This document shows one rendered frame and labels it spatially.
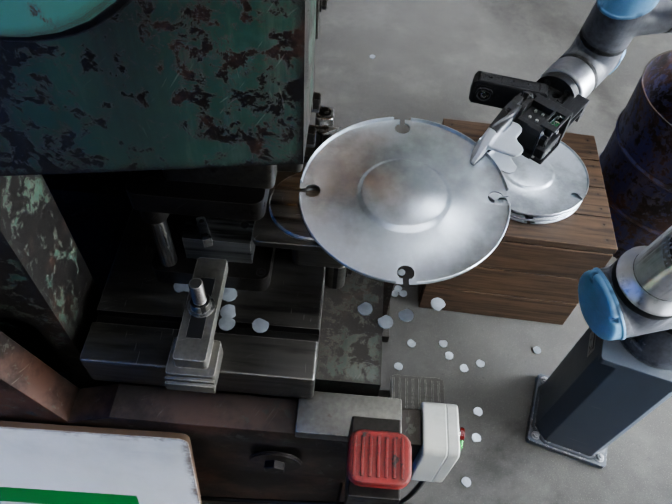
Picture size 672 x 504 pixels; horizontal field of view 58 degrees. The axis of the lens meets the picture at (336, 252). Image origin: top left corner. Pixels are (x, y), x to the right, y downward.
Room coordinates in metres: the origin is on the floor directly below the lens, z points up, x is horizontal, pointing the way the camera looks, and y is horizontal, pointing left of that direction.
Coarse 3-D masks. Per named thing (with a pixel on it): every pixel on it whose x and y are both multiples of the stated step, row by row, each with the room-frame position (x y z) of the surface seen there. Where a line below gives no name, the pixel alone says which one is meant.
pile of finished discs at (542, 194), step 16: (560, 144) 1.15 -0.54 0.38; (528, 160) 1.08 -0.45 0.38; (560, 160) 1.10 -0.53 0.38; (576, 160) 1.10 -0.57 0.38; (512, 176) 1.02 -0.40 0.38; (528, 176) 1.03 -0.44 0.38; (544, 176) 1.03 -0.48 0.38; (560, 176) 1.04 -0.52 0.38; (576, 176) 1.05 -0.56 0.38; (512, 192) 0.98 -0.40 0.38; (528, 192) 0.98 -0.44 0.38; (544, 192) 0.98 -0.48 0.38; (560, 192) 0.99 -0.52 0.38; (576, 192) 0.99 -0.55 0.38; (512, 208) 0.93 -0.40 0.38; (528, 208) 0.93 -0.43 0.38; (544, 208) 0.93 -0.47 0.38; (560, 208) 0.94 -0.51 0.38; (576, 208) 0.96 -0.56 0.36
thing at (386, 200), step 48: (336, 144) 0.65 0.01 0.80; (384, 144) 0.65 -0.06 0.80; (432, 144) 0.66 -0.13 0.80; (336, 192) 0.56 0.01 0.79; (384, 192) 0.56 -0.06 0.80; (432, 192) 0.56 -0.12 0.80; (480, 192) 0.57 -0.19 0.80; (336, 240) 0.48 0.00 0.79; (384, 240) 0.48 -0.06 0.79; (432, 240) 0.49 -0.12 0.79; (480, 240) 0.49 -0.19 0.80
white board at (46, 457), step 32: (0, 448) 0.25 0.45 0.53; (32, 448) 0.25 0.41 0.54; (64, 448) 0.25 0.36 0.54; (96, 448) 0.26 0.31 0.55; (128, 448) 0.26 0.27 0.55; (160, 448) 0.26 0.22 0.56; (0, 480) 0.23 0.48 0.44; (32, 480) 0.23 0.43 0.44; (64, 480) 0.23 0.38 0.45; (96, 480) 0.23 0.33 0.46; (128, 480) 0.24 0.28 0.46; (160, 480) 0.24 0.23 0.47; (192, 480) 0.24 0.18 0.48
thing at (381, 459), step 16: (368, 432) 0.24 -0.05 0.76; (384, 432) 0.24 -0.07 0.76; (352, 448) 0.22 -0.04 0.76; (368, 448) 0.22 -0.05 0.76; (384, 448) 0.22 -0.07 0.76; (400, 448) 0.22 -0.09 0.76; (352, 464) 0.20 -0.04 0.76; (368, 464) 0.20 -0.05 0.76; (384, 464) 0.20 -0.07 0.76; (400, 464) 0.20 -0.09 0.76; (352, 480) 0.18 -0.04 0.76; (368, 480) 0.18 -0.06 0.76; (384, 480) 0.19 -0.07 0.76; (400, 480) 0.19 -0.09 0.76
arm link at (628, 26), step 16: (608, 0) 0.83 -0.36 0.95; (624, 0) 0.81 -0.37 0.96; (640, 0) 0.80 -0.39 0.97; (656, 0) 0.81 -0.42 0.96; (592, 16) 0.84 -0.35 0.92; (608, 16) 0.81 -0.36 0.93; (624, 16) 0.81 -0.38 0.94; (640, 16) 0.80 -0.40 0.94; (656, 16) 0.82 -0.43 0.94; (592, 32) 0.83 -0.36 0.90; (608, 32) 0.81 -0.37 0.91; (624, 32) 0.81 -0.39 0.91; (640, 32) 0.82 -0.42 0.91; (656, 32) 0.83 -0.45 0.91; (592, 48) 0.82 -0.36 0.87; (608, 48) 0.81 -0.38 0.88; (624, 48) 0.82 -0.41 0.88
